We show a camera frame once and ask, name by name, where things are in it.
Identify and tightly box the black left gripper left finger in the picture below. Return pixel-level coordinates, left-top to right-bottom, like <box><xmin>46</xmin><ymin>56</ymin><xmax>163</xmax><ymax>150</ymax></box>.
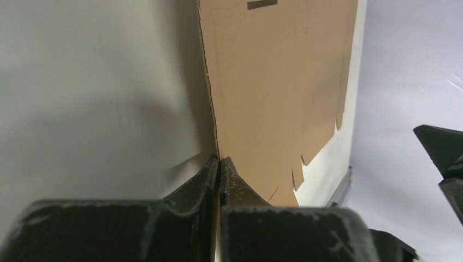
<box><xmin>1</xmin><ymin>156</ymin><xmax>219</xmax><ymax>261</ymax></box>

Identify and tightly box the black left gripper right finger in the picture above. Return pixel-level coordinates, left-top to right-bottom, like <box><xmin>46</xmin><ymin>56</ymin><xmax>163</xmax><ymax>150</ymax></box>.
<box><xmin>220</xmin><ymin>158</ymin><xmax>379</xmax><ymax>261</ymax></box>

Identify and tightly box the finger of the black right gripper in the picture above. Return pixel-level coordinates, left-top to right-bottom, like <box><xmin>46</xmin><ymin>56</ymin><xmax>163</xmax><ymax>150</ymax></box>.
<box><xmin>413</xmin><ymin>125</ymin><xmax>462</xmax><ymax>179</ymax></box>
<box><xmin>439</xmin><ymin>178</ymin><xmax>462</xmax><ymax>224</ymax></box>

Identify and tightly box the brown cardboard box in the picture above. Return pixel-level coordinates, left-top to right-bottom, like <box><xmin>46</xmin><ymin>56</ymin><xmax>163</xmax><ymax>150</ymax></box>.
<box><xmin>198</xmin><ymin>1</ymin><xmax>367</xmax><ymax>206</ymax></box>

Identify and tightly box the aluminium table frame rail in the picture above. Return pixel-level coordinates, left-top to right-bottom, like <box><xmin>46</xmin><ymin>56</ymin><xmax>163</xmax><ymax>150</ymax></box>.
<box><xmin>327</xmin><ymin>166</ymin><xmax>353</xmax><ymax>207</ymax></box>

